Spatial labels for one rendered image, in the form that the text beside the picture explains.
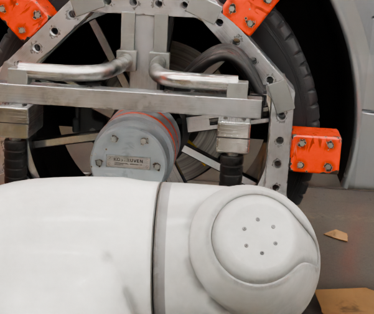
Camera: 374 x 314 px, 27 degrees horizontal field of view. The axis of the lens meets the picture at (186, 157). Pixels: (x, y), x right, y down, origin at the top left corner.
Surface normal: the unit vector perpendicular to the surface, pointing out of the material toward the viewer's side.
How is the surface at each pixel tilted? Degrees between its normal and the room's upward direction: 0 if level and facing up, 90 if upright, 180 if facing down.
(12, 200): 26
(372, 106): 90
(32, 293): 52
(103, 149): 90
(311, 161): 90
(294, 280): 106
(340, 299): 12
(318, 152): 90
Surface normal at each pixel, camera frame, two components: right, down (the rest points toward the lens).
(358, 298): 0.11, -0.89
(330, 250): 0.05, -0.96
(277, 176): -0.09, 0.26
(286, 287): 0.56, 0.54
